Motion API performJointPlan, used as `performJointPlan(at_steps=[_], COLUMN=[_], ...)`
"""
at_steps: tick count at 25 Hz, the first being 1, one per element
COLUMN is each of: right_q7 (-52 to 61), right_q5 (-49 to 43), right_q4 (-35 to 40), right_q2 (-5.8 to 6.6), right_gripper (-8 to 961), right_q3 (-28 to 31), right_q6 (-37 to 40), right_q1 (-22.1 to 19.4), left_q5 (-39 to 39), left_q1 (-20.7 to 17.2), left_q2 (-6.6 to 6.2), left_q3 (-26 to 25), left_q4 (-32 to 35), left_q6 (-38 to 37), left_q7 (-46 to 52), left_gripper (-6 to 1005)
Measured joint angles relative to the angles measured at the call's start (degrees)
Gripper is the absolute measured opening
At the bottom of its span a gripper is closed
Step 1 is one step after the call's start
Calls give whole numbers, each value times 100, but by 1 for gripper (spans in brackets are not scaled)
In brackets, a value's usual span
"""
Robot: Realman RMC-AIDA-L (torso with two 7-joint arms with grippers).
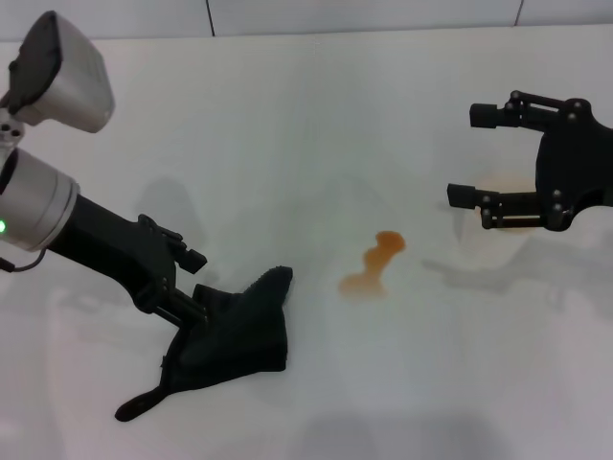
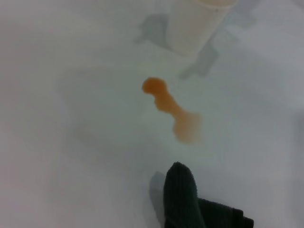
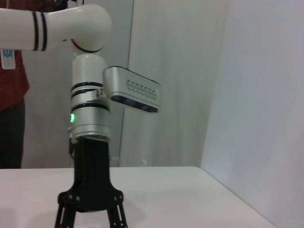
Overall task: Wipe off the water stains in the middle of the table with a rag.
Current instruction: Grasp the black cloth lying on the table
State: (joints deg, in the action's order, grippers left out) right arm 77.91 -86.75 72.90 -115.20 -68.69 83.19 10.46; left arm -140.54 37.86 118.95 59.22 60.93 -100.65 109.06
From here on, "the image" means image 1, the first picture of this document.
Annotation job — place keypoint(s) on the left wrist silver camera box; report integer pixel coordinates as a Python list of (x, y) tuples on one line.
[(72, 86)]

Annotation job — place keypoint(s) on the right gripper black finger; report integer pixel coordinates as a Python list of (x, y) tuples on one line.
[(517, 208), (486, 115)]

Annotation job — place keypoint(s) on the orange brown liquid stain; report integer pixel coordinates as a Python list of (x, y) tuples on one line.
[(359, 287)]

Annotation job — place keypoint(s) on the white paper cup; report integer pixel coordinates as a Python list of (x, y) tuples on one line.
[(493, 244)]

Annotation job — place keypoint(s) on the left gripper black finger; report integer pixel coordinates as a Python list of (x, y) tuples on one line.
[(193, 261), (184, 314)]

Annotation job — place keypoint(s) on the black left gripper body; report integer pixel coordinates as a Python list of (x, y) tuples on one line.
[(120, 254)]

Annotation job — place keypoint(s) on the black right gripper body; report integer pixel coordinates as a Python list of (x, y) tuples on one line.
[(574, 163)]

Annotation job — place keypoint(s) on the dark blue rag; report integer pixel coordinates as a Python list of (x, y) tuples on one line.
[(239, 335)]

